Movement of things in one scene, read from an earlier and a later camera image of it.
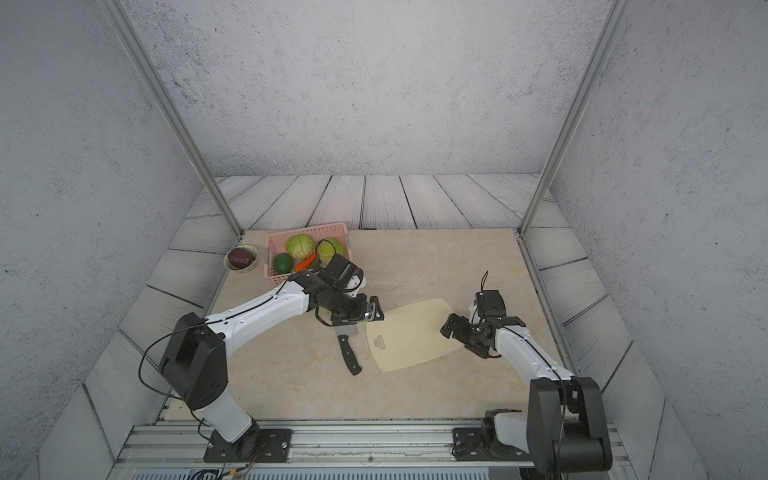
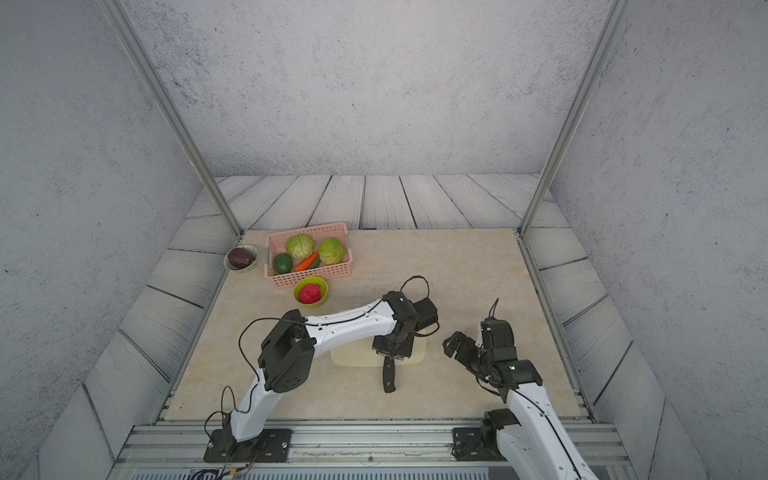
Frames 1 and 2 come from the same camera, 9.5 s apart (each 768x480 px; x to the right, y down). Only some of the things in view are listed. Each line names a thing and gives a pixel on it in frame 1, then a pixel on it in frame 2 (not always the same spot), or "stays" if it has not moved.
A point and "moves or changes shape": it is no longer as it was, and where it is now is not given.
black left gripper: (361, 313) to (384, 349)
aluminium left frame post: (117, 12) stays
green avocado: (283, 263) stays
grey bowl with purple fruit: (240, 258) stays
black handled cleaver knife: (344, 332) to (388, 374)
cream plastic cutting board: (411, 336) moves or changes shape
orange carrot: (304, 264) stays
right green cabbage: (327, 248) stays
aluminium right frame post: (617, 17) stays
